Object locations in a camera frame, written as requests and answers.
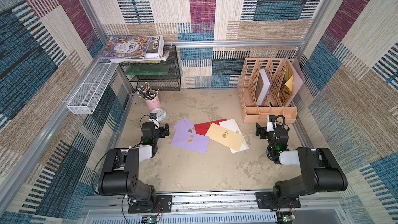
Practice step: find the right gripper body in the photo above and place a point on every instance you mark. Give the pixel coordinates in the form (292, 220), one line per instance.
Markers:
(263, 130)

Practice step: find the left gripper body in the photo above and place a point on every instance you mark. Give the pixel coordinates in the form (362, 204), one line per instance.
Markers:
(159, 133)

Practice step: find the lilac envelope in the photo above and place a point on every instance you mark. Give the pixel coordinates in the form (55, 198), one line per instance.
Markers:
(191, 141)
(185, 126)

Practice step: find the cream envelope with seal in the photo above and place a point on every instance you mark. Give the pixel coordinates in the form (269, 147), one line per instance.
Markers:
(225, 137)

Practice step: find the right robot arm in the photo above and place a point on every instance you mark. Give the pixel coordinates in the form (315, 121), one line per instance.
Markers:
(320, 171)

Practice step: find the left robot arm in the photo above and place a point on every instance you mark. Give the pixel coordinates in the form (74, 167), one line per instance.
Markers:
(120, 173)

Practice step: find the white envelope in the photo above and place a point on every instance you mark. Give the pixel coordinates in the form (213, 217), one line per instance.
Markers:
(232, 125)

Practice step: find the red envelope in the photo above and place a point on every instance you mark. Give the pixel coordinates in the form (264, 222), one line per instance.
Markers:
(202, 128)

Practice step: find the white round clock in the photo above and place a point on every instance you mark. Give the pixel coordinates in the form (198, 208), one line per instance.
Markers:
(161, 113)

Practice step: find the pink pen cup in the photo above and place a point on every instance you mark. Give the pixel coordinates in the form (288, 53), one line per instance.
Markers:
(153, 103)

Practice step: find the pens in cup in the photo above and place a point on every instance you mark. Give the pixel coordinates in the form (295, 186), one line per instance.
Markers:
(146, 92)

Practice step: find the brown wanted poster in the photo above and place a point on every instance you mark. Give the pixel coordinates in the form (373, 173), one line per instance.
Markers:
(284, 95)

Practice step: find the white box in organizer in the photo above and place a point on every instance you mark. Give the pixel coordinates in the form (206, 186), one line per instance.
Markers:
(262, 87)

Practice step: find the yellow paper sheet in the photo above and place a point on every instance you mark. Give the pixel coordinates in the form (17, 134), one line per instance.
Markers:
(288, 83)

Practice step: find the pink folder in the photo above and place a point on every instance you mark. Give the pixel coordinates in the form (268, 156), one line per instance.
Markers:
(298, 79)

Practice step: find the green folder on shelf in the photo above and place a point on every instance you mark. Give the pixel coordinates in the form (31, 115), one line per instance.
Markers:
(147, 70)

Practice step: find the Folio book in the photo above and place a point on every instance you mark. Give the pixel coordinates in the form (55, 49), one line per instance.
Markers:
(155, 53)

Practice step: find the colourful picture book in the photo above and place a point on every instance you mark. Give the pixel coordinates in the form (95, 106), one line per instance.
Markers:
(122, 46)

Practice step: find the black wire shelf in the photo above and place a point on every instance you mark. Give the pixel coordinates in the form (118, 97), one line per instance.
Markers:
(169, 82)

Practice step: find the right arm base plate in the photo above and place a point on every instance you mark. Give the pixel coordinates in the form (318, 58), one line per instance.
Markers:
(266, 200)

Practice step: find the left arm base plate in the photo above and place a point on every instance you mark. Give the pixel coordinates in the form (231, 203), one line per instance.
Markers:
(158, 204)

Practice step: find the white wire basket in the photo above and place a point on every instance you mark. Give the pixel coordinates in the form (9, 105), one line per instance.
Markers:
(91, 90)

